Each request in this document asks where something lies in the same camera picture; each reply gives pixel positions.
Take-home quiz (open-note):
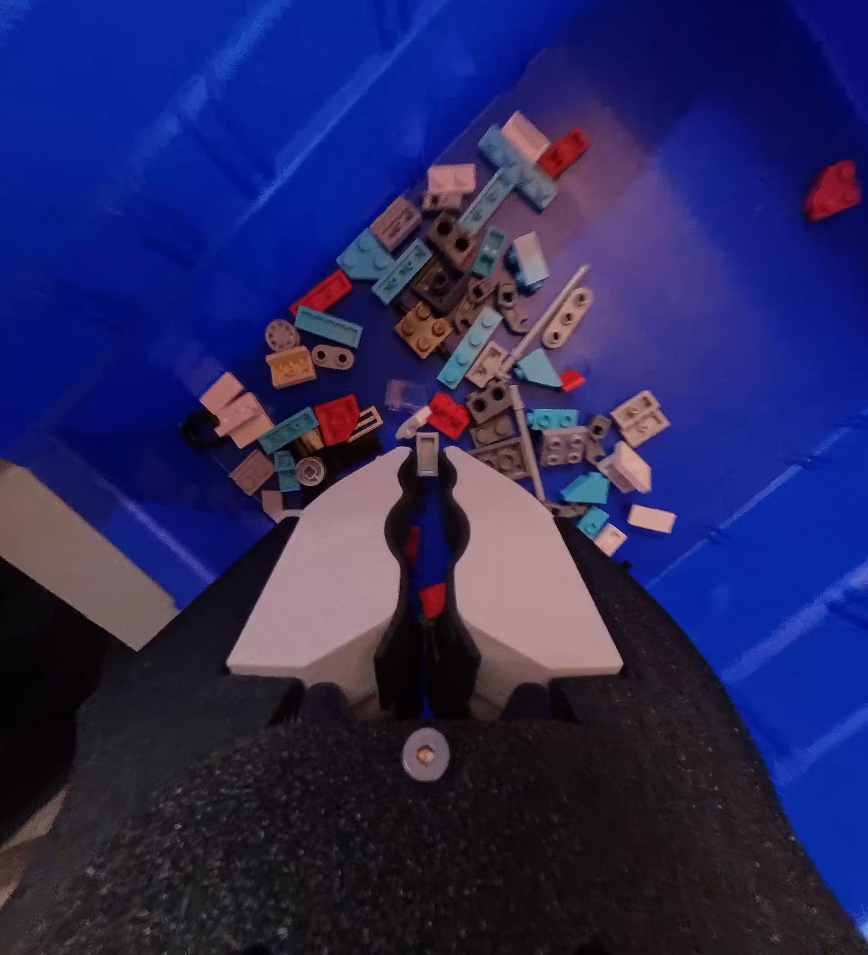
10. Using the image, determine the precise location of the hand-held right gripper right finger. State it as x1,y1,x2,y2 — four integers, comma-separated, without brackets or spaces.
434,446,623,717

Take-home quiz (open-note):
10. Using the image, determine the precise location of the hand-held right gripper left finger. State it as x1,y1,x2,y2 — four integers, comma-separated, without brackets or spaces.
225,446,414,717

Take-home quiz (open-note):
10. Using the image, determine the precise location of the pile of small lego pieces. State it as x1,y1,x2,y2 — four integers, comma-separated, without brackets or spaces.
180,110,678,622

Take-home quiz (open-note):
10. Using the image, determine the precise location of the blue plastic bin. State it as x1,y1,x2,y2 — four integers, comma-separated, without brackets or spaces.
0,0,868,926

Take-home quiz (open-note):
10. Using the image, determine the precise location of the red lego slope piece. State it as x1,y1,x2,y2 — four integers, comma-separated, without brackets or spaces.
803,159,863,223

